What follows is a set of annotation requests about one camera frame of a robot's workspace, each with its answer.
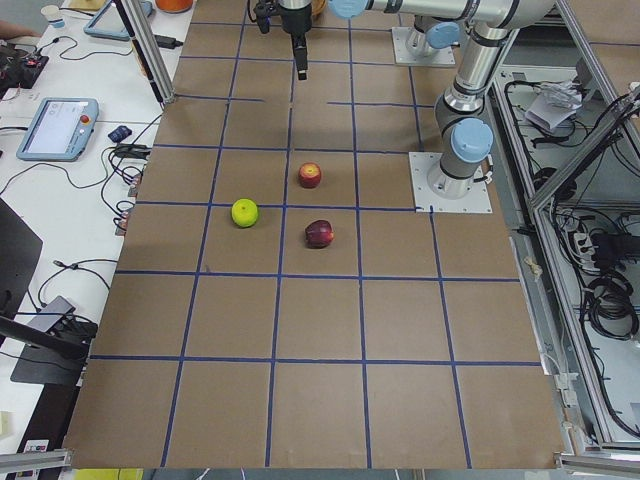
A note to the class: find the black monitor stand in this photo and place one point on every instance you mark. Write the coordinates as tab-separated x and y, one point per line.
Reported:
55	342

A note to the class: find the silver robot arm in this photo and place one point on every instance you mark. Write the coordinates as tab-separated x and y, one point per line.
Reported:
467	140
430	36

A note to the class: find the white power strip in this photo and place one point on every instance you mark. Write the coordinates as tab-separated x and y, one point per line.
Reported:
582	249

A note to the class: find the small blue device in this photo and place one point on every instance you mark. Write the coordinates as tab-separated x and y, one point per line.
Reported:
119	134

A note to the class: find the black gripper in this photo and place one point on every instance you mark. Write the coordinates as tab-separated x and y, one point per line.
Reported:
293	20

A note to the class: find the paper cup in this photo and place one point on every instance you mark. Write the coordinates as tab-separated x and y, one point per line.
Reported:
53	15

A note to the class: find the blue teach pendant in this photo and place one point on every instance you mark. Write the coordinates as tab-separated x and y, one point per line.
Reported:
107	24
60	130

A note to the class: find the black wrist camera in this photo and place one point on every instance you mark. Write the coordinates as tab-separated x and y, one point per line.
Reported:
260	14

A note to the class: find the dark red apple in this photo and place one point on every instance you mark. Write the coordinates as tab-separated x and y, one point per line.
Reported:
319	234

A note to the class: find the aluminium frame post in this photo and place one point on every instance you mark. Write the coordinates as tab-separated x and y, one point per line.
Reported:
147	50

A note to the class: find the green apple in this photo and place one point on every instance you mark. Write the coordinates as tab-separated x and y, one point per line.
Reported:
244	213

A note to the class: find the red yellow apple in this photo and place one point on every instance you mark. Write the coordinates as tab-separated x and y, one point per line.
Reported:
309	175

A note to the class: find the orange bucket with lid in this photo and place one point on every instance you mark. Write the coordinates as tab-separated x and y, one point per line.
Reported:
174	6

